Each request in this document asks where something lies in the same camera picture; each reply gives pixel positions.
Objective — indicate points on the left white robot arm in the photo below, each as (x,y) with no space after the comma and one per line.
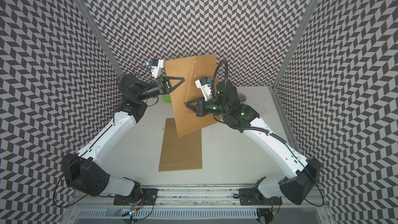
(83,170)

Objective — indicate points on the pale pink ceramic mug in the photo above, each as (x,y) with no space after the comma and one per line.
(242,97)

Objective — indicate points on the green plastic wine glass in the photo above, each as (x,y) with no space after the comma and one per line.
(166,98)

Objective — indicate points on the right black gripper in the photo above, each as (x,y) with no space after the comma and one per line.
(200,110)

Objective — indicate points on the brown kraft file bag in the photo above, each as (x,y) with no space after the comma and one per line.
(191,69)

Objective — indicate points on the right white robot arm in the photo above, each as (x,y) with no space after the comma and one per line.
(301,173)

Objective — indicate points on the clear drinking glass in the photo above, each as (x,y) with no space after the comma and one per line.
(261,109)

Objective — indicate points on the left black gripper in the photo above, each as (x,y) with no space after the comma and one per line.
(164,85)

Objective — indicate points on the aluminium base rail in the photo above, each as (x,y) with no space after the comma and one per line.
(192,204)

